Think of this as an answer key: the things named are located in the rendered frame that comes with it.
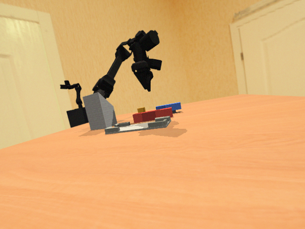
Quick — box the yellow rectangular block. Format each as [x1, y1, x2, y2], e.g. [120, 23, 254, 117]
[137, 107, 146, 113]

